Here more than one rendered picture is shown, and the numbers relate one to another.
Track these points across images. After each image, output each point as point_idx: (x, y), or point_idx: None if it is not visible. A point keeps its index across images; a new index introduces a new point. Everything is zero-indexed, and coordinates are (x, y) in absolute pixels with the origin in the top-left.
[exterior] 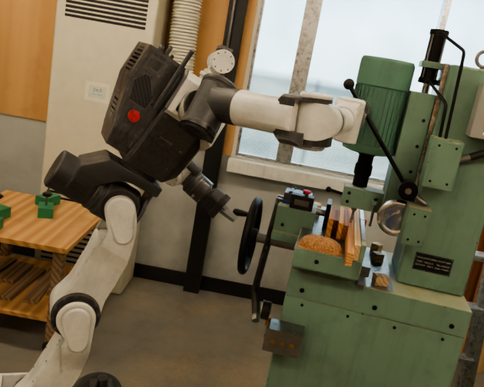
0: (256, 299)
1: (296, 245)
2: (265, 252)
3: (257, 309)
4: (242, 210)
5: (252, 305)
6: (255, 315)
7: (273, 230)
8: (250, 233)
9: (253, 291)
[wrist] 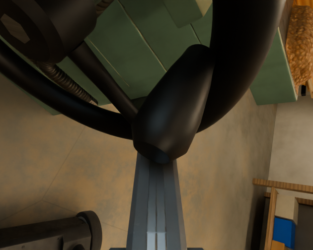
0: (72, 82)
1: (294, 91)
2: (97, 18)
3: (85, 91)
4: (206, 96)
5: (73, 94)
6: (93, 102)
7: (203, 11)
8: (83, 29)
9: (55, 73)
